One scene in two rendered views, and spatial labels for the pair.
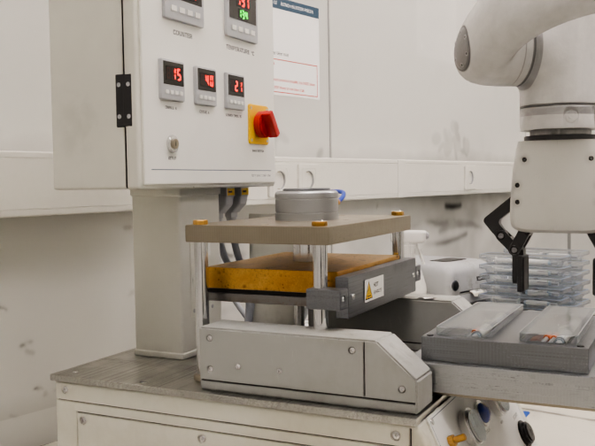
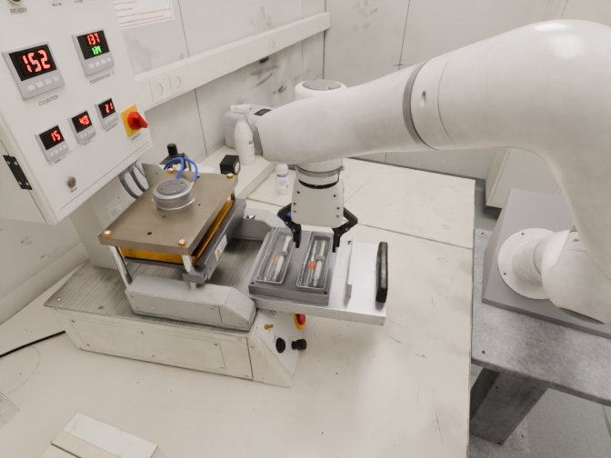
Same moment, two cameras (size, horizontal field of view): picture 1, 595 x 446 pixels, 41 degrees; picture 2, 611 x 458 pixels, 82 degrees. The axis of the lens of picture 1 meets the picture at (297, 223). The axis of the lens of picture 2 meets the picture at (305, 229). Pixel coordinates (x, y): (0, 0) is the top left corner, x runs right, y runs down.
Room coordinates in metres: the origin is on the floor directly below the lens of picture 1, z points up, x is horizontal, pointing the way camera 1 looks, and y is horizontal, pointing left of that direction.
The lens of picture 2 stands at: (0.32, -0.10, 1.52)
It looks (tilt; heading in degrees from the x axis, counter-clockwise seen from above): 37 degrees down; 344
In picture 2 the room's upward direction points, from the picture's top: straight up
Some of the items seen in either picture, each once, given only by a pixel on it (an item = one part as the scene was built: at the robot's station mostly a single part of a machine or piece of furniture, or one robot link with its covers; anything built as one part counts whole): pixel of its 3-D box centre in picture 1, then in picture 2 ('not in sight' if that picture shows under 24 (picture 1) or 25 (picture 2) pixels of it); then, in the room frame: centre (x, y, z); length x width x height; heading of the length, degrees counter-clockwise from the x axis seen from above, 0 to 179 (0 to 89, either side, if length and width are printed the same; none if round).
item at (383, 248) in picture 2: not in sight; (382, 269); (0.79, -0.41, 0.99); 0.15 x 0.02 x 0.04; 154
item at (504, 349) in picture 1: (520, 335); (297, 261); (0.88, -0.24, 0.98); 0.20 x 0.17 x 0.03; 154
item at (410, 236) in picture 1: (409, 286); (244, 134); (1.78, -0.25, 0.92); 0.09 x 0.08 x 0.25; 78
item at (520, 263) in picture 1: (511, 260); (292, 231); (0.88, -0.24, 1.07); 0.03 x 0.03 x 0.07; 64
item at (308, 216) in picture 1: (291, 238); (169, 205); (1.02, 0.01, 1.08); 0.31 x 0.24 x 0.13; 154
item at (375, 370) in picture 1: (311, 363); (192, 302); (0.84, -0.01, 0.96); 0.25 x 0.05 x 0.07; 64
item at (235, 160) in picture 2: not in sight; (230, 166); (1.67, -0.17, 0.83); 0.09 x 0.06 x 0.07; 157
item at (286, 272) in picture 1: (311, 253); (182, 216); (1.00, -0.02, 1.07); 0.22 x 0.17 x 0.10; 154
